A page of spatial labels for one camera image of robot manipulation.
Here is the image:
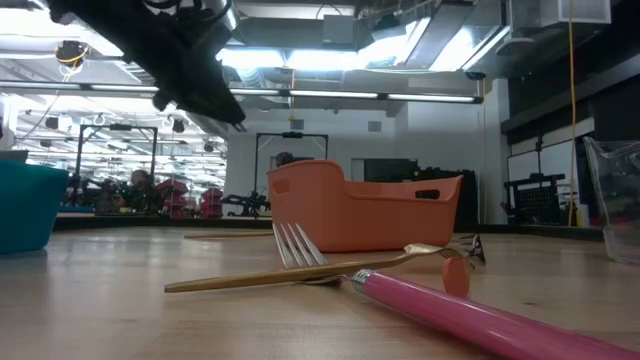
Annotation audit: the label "gold fork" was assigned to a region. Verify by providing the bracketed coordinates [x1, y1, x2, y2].
[441, 233, 487, 301]

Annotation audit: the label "black pegboard stand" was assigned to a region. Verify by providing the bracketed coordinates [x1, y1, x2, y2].
[502, 133, 570, 227]

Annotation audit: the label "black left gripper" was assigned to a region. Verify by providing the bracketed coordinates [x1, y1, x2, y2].
[114, 0, 247, 127]

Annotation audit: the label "black bulky equipment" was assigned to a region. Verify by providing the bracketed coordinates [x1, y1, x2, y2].
[414, 167, 480, 234]

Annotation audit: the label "black gantry frame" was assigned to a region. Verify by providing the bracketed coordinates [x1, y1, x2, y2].
[254, 131, 330, 166]
[74, 123, 159, 201]

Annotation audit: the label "pink-handled silver fork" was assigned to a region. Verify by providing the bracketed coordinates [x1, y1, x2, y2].
[271, 222, 640, 360]

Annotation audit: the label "teal plastic bin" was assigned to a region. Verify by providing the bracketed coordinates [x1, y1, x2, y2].
[0, 149, 70, 256]

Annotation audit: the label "gold spoon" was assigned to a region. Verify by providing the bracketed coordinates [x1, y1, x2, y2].
[163, 243, 469, 295]

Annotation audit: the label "red office chair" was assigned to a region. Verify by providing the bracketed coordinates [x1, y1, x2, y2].
[199, 187, 225, 219]
[154, 179, 189, 219]

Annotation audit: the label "black wall monitor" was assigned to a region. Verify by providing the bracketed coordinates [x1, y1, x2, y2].
[363, 157, 419, 182]

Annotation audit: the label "clear plastic bin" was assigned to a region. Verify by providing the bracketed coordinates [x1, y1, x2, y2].
[582, 135, 640, 265]

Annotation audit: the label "orange plastic bin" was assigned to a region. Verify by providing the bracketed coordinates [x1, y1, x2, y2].
[266, 158, 464, 254]

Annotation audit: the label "long ceiling light bar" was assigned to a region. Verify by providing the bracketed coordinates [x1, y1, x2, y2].
[0, 79, 485, 105]

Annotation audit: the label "wooden chopsticks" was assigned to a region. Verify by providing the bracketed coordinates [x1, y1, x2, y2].
[183, 230, 275, 240]

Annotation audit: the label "hanging yellow cord reel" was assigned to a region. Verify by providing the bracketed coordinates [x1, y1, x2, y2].
[53, 40, 90, 70]

